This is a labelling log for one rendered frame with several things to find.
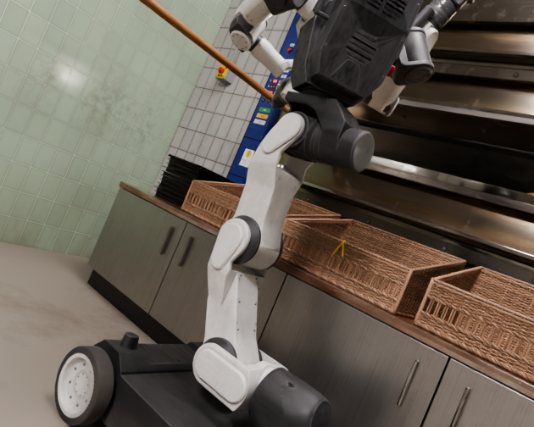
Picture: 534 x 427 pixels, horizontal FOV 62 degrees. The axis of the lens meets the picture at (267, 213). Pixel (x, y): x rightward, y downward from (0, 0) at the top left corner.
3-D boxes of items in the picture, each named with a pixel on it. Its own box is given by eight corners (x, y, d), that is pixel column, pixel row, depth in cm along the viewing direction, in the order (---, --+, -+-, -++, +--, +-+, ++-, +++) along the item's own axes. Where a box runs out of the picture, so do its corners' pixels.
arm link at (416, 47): (415, 91, 144) (438, 62, 132) (390, 88, 143) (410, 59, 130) (408, 62, 149) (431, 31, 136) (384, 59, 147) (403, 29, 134)
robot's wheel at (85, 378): (125, 381, 114) (95, 330, 126) (108, 382, 110) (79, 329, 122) (87, 440, 117) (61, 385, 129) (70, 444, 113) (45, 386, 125)
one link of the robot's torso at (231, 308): (264, 394, 128) (292, 233, 137) (219, 400, 113) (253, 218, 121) (225, 380, 138) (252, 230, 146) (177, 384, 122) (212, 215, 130)
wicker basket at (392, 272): (329, 272, 211) (352, 219, 211) (442, 326, 174) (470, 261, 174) (267, 252, 174) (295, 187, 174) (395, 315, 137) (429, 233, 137)
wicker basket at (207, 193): (241, 230, 248) (260, 185, 248) (321, 268, 213) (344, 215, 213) (177, 208, 210) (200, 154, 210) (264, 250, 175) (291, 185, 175)
